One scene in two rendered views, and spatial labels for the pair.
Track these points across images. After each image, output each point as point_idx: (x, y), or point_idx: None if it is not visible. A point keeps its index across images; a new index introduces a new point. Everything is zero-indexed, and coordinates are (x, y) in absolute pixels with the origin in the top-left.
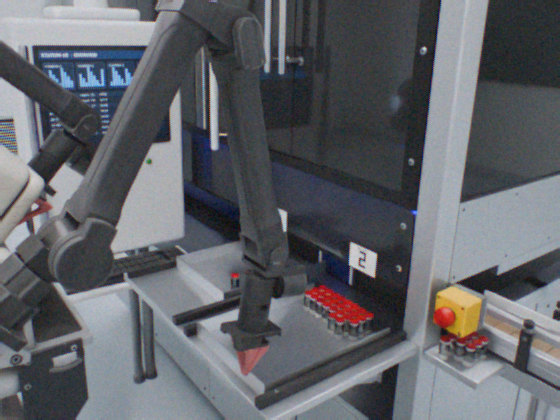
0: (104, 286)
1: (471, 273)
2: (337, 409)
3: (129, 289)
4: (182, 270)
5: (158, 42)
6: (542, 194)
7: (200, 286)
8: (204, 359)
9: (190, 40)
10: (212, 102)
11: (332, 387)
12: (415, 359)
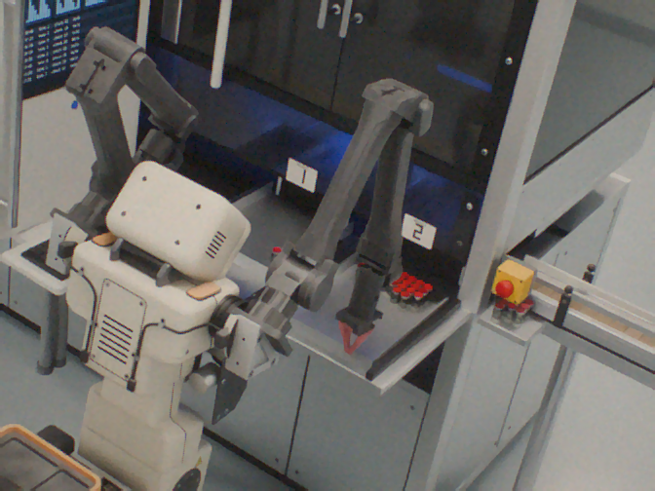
0: None
1: (518, 242)
2: None
3: None
4: None
5: (373, 130)
6: (578, 156)
7: (233, 262)
8: (292, 343)
9: (393, 126)
10: (221, 33)
11: (417, 357)
12: (468, 323)
